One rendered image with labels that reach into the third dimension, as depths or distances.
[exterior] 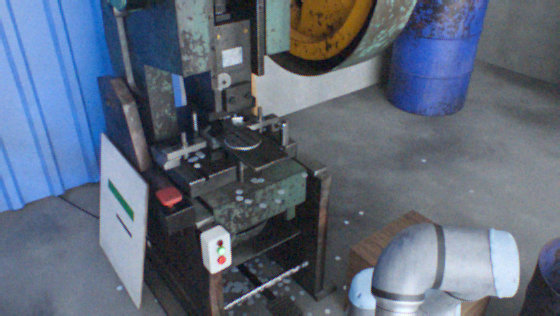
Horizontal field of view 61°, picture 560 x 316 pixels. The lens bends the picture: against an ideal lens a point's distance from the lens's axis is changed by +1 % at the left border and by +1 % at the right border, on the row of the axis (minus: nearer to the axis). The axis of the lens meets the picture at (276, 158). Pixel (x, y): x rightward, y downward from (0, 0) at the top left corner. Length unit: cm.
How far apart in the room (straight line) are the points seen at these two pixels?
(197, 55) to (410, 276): 87
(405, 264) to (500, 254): 16
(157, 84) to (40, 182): 130
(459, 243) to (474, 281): 7
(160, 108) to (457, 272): 122
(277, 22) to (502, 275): 100
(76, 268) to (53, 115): 81
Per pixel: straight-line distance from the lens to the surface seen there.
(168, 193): 144
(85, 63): 267
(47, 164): 279
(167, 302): 212
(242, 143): 160
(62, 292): 234
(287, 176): 168
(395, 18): 154
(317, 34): 176
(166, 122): 181
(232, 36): 152
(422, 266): 87
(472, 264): 89
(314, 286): 207
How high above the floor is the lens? 159
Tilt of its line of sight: 32 degrees down
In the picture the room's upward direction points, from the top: straight up
